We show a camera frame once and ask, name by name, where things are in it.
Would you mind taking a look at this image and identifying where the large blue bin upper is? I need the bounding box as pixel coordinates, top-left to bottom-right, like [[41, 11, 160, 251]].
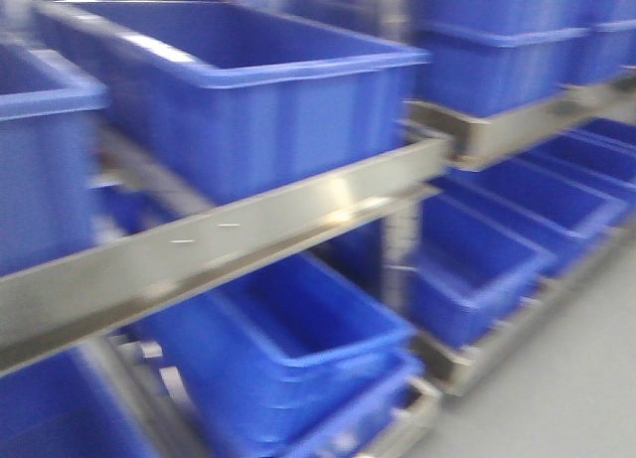
[[34, 0, 431, 205]]

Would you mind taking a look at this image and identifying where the steel shelf rail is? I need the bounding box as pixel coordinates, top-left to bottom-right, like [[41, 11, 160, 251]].
[[1, 130, 449, 374]]

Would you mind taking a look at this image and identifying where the blue bin lower right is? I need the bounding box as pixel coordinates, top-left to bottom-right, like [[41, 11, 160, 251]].
[[405, 194, 555, 349]]

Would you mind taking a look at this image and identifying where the blue bin upper right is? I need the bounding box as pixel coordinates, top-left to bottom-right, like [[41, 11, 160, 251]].
[[407, 0, 586, 117]]

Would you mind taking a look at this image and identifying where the blue bin lower middle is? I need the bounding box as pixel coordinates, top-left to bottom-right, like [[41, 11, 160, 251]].
[[132, 254, 414, 457]]

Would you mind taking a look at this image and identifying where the blue bin upper left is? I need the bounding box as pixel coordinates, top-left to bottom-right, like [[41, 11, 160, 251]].
[[1, 34, 107, 274]]

